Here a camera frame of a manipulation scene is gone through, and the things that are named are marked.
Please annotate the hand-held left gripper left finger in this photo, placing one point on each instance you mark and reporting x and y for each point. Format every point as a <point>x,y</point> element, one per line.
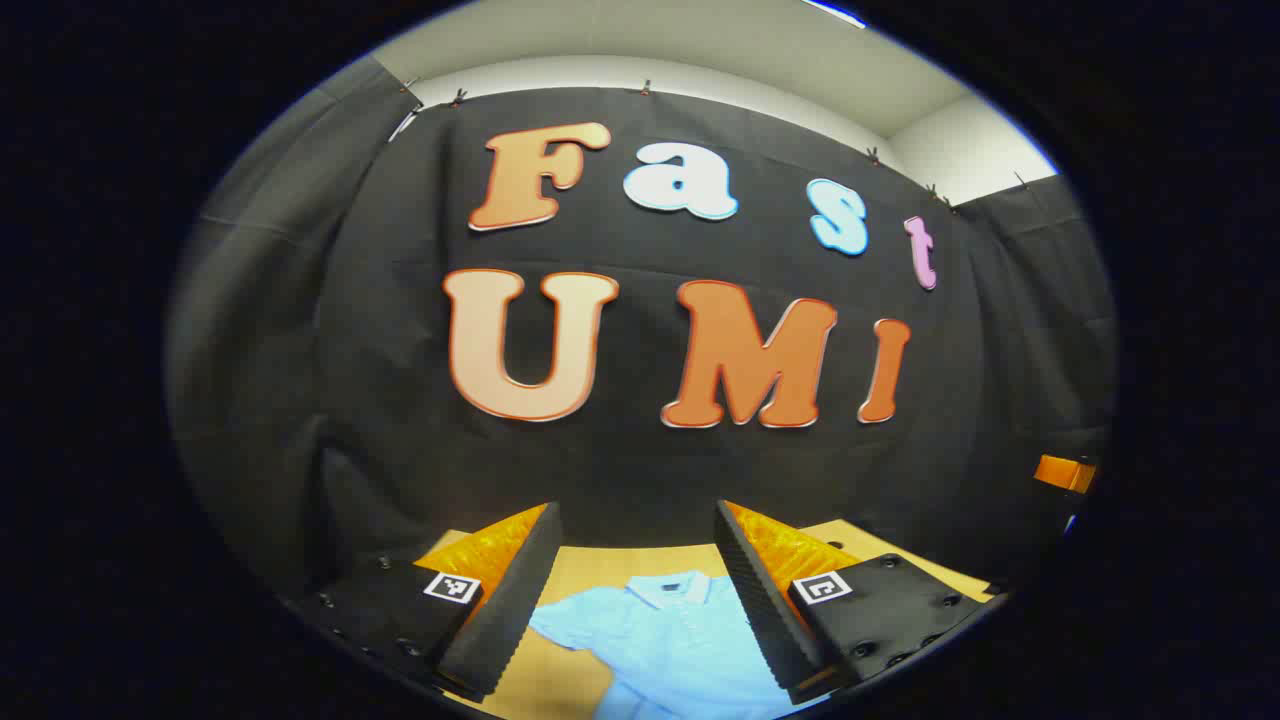
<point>505,600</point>

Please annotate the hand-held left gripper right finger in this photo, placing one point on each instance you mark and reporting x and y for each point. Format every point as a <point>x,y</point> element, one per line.
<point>760,600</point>

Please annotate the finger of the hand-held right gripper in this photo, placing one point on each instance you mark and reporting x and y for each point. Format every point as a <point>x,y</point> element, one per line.
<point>1065,472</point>

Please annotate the light blue T-shirt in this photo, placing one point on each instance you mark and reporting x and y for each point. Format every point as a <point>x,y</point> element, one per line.
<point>670,640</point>

